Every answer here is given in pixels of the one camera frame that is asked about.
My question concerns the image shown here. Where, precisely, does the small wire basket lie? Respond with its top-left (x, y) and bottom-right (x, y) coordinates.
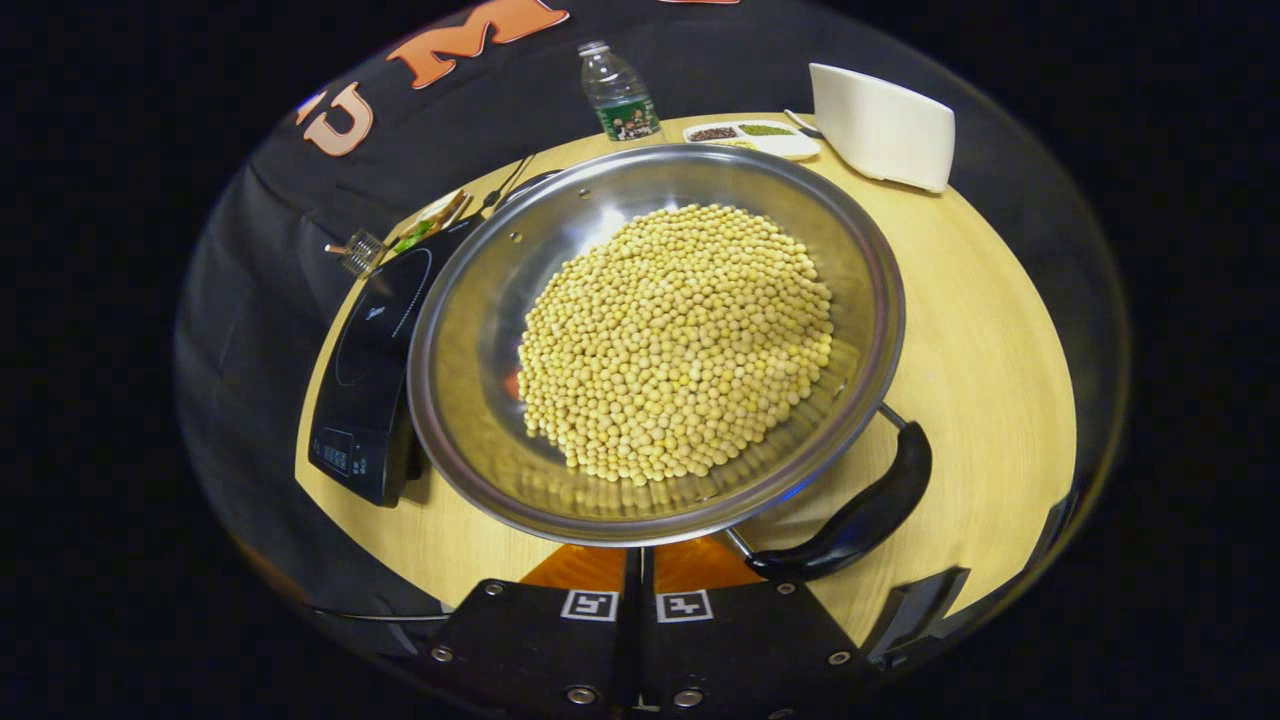
top-left (324, 229), bottom-right (387, 278)

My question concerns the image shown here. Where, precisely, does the stainless steel pot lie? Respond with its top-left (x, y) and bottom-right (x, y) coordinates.
top-left (407, 143), bottom-right (934, 584)

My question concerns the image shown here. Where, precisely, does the black power cable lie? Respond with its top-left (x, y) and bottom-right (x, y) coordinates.
top-left (480, 153), bottom-right (537, 213)

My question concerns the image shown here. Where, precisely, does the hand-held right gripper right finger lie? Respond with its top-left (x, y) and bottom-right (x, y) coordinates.
top-left (641, 534), bottom-right (873, 719)

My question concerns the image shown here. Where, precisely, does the white divided dish of beans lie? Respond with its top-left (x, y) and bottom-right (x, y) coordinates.
top-left (683, 119), bottom-right (822, 163)

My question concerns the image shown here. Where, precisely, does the clear plastic water bottle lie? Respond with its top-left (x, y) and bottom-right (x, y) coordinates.
top-left (577, 40), bottom-right (663, 143)

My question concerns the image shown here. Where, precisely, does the black induction cooktop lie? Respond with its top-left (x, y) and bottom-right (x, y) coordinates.
top-left (308, 170), bottom-right (561, 509)

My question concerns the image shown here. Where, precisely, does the pile of yellow soybeans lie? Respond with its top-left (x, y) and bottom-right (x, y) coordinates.
top-left (516, 203), bottom-right (835, 487)

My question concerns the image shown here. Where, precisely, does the white toaster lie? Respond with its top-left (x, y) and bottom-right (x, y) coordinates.
top-left (808, 63), bottom-right (957, 194)

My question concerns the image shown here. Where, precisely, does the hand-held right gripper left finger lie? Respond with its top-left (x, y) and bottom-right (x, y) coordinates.
top-left (430, 545), bottom-right (642, 719)

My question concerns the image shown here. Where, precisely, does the sandwich with lettuce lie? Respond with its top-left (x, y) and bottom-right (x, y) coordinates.
top-left (390, 190), bottom-right (471, 257)

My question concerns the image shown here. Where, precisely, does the black backdrop cloth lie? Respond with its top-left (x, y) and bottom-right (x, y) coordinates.
top-left (175, 0), bottom-right (1131, 641)

